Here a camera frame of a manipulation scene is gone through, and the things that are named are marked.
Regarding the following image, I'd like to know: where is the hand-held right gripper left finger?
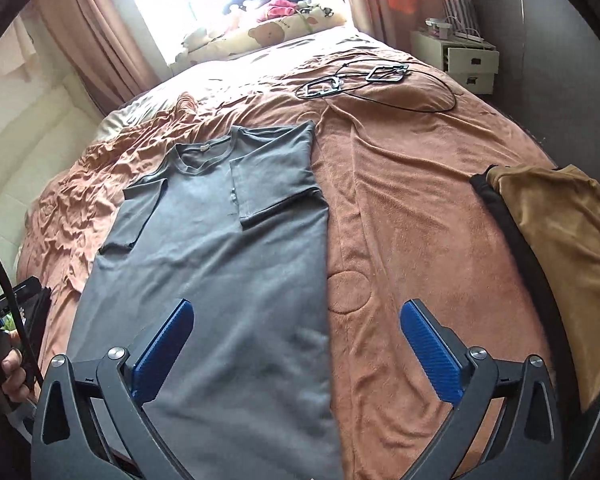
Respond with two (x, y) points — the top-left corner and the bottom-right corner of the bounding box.
(31, 298), (196, 480)

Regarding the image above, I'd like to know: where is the folded black clothes stack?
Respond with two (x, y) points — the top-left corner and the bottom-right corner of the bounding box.
(12, 276), (53, 361)

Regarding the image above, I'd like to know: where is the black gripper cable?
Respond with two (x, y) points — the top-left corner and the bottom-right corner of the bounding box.
(0, 230), (46, 388)

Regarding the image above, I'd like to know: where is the white wire rack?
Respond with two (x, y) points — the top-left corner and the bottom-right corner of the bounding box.
(426, 0), (491, 43)

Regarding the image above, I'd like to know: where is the pink curtain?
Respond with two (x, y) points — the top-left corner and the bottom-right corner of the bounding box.
(30, 0), (173, 111)
(339, 0), (431, 51)

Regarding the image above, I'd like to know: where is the white nightstand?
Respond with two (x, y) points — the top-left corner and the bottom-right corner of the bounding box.
(411, 29), (501, 96)

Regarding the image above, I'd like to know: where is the tan and black garment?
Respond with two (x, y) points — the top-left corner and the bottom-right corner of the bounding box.
(470, 162), (600, 413)

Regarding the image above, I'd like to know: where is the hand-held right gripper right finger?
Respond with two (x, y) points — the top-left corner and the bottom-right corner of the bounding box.
(400, 299), (563, 480)

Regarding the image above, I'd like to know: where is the black cable with frames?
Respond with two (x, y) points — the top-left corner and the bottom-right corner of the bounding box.
(295, 60), (457, 112)

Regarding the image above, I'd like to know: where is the person's left hand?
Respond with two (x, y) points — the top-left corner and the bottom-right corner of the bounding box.
(0, 347), (31, 406)

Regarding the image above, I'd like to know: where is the grey t-shirt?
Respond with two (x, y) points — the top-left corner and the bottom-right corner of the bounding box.
(65, 120), (346, 480)

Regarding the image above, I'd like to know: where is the brown blanket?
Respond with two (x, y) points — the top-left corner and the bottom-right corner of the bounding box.
(17, 50), (561, 480)

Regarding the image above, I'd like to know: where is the cream padded headboard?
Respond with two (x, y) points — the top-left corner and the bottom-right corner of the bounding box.
(0, 67), (106, 281)

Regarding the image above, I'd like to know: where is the bear print long cushion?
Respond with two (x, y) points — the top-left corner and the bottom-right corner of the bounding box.
(182, 0), (348, 61)

